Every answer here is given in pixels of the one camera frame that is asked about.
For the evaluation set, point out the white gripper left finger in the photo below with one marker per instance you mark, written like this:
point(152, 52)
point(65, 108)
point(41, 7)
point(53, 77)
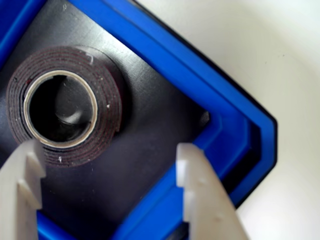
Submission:
point(15, 190)

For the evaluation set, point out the dark red tape roll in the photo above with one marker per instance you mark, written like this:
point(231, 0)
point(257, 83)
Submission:
point(106, 82)

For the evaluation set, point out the blue square box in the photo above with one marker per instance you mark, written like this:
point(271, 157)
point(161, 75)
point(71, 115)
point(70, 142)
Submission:
point(225, 100)

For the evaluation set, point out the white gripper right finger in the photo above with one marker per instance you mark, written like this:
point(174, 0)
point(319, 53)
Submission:
point(207, 195)

